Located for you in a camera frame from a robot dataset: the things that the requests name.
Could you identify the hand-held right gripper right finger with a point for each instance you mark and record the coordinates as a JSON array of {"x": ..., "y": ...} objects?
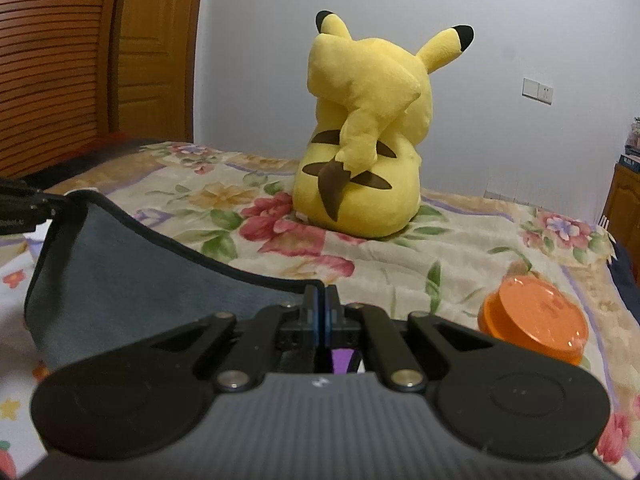
[{"x": 328, "y": 310}]

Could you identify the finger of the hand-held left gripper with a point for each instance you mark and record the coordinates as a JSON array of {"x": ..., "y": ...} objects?
[{"x": 35, "y": 201}]

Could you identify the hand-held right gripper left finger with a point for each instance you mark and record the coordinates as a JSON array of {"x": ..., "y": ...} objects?
[{"x": 314, "y": 310}]

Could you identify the grey-blue towel with dark edging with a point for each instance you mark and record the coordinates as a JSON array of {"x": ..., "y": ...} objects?
[{"x": 125, "y": 280}]

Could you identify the floral bed sheet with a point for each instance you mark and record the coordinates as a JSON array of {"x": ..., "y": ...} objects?
[{"x": 400, "y": 260}]

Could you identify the wooden louvered wardrobe door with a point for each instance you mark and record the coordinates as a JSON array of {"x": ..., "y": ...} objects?
[{"x": 50, "y": 60}]

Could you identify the yellow plush toy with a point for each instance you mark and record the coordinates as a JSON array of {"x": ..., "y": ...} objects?
[{"x": 360, "y": 160}]

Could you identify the orange round lidded container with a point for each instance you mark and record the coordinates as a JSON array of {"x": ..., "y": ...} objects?
[{"x": 535, "y": 317}]

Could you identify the dark blue cloth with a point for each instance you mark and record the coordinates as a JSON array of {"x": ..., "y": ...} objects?
[{"x": 629, "y": 280}]

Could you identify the wooden cabinet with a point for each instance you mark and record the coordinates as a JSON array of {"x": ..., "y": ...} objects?
[{"x": 625, "y": 205}]

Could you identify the stack of books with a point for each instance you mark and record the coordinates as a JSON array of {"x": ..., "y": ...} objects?
[{"x": 632, "y": 140}]

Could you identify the white wall socket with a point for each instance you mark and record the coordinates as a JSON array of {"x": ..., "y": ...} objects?
[{"x": 538, "y": 91}]

